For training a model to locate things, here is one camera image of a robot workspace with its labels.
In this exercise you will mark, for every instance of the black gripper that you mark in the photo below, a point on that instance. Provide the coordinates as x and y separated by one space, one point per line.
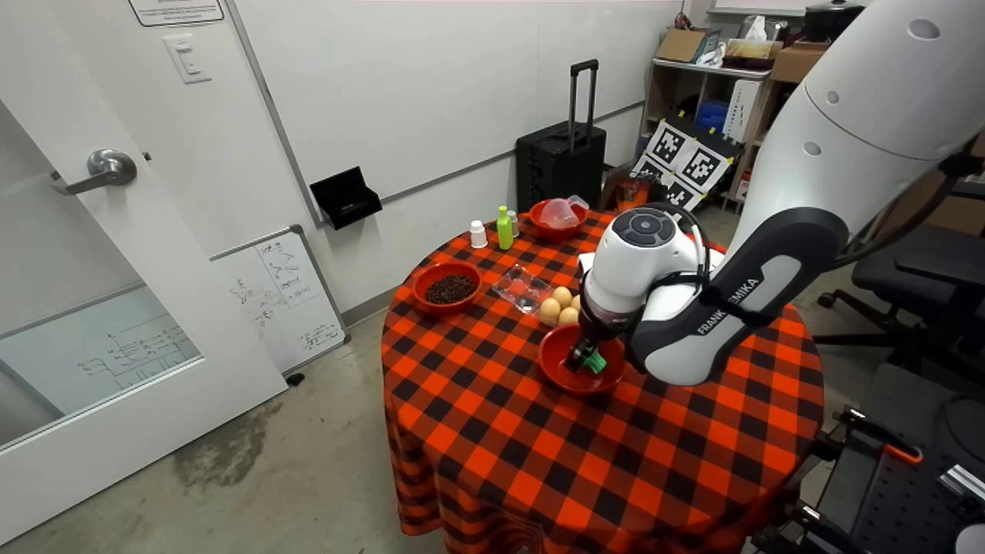
596 332

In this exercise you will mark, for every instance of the green broccoli toy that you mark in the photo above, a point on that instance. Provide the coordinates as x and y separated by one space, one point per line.
596 363

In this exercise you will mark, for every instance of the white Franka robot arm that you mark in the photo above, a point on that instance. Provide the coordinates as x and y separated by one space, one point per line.
891 100

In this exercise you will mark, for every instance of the beige egg toy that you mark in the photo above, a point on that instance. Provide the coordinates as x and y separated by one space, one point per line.
567 314
562 297
550 312

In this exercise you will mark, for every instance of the red bowl near front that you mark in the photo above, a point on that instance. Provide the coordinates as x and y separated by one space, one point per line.
551 363

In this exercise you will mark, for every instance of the red bowl with pink contents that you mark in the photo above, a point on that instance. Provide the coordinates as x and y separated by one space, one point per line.
556 220

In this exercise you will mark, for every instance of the red bowl with dark contents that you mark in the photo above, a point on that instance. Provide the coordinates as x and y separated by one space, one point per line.
445 286

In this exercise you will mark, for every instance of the red black checkered tablecloth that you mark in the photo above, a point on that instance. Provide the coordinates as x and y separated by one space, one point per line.
498 460

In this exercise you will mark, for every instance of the green plastic bottle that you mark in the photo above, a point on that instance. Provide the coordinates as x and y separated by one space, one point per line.
503 229

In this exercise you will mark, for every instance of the small white bottle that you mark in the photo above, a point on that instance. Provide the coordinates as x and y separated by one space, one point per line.
479 236

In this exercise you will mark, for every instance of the black suitcase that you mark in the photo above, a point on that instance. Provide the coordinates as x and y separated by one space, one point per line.
559 162

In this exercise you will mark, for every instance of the fiducial marker board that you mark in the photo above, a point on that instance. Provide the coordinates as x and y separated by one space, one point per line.
685 165

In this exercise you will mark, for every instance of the black orange clamp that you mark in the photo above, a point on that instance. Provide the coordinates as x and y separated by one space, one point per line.
858 424

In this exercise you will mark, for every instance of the wooden storage shelf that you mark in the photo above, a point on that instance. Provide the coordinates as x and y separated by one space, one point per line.
736 100

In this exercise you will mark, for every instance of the small whiteboard on floor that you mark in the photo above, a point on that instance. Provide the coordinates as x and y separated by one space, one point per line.
283 297

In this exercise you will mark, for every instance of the white door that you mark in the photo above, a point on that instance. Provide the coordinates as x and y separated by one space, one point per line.
117 337

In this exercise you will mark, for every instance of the black wall tray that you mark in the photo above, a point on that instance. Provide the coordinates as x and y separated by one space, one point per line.
347 198

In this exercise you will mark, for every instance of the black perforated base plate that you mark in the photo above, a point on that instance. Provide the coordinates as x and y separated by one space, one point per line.
876 504

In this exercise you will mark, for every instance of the silver door handle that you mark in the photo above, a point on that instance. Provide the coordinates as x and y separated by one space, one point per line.
104 170

